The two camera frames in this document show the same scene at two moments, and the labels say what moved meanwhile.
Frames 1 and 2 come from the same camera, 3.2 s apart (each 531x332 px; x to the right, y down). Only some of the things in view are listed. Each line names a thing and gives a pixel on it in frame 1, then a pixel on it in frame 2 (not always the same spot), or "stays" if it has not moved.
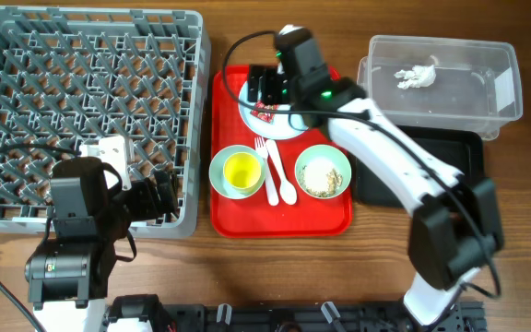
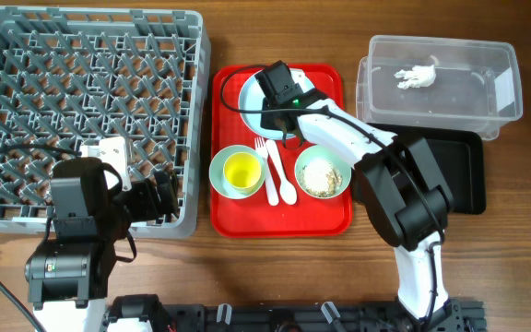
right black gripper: x=268 y=80 -> x=266 y=122
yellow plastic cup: x=242 y=171 stays
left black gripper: x=151 y=208 stays
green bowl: x=323 y=171 stays
